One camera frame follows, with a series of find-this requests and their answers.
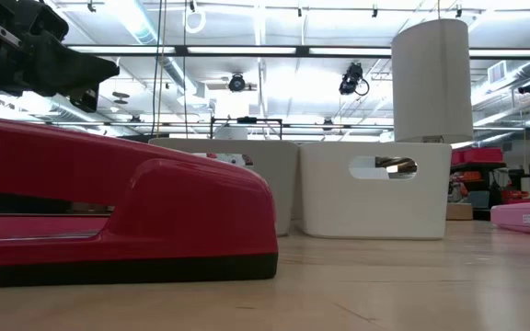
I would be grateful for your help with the red storage bin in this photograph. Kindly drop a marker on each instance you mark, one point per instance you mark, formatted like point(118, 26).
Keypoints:
point(476, 155)

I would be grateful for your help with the black camera gantry frame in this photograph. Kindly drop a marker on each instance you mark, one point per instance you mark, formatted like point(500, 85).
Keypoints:
point(246, 120)

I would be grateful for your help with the black ceiling-hung camera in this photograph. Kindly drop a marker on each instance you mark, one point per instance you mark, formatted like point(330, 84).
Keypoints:
point(351, 79)
point(236, 83)

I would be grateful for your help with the pink stapler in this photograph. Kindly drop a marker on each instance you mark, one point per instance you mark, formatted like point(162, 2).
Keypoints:
point(518, 215)

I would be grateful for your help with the light grey plastic bin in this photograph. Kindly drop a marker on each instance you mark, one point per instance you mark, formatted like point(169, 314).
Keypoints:
point(274, 184)

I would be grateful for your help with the white plastic bin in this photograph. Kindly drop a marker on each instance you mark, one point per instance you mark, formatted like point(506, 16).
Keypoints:
point(375, 207)

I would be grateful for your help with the black shelving rack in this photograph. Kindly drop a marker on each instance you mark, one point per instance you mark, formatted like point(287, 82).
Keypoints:
point(499, 184)

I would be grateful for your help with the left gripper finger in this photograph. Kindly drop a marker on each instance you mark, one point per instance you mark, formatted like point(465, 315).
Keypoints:
point(76, 66)

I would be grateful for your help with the white table lamp wooden base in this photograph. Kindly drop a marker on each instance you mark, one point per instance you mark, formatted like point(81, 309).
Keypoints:
point(430, 78)

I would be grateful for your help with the red stapler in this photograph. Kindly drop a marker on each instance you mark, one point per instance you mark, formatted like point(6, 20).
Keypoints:
point(154, 207)

